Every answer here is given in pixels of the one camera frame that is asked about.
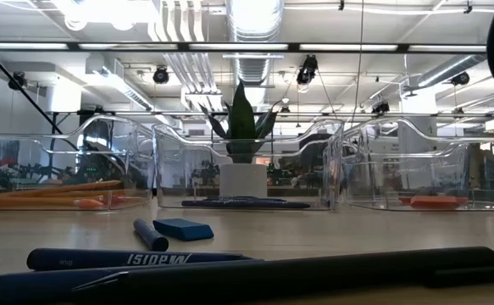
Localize blue eraser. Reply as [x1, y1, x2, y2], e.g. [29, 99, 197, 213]
[152, 217, 215, 242]

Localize white ceiling air duct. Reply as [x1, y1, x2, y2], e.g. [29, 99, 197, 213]
[85, 58, 154, 112]

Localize black aluminium table frame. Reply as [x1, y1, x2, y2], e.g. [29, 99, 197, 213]
[0, 36, 82, 149]

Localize thin hanging cable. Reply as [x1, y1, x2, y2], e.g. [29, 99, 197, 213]
[352, 0, 365, 119]

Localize clear plastic bin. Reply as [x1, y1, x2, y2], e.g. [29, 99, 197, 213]
[152, 118, 345, 212]
[0, 114, 154, 213]
[340, 116, 494, 213]
[341, 141, 471, 200]

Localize black beam with light strips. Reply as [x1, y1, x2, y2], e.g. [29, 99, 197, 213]
[0, 40, 494, 54]

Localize green plant in white pot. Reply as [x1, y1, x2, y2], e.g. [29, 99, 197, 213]
[198, 80, 280, 198]

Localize silver ventilation duct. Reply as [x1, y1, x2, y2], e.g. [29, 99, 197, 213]
[225, 0, 286, 86]

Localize white ceiling pipes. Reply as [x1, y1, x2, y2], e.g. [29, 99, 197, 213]
[147, 0, 222, 94]

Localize black horizontal rail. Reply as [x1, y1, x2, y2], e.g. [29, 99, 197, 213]
[51, 109, 494, 119]

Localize black pen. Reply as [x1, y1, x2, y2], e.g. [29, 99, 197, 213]
[70, 246, 494, 300]

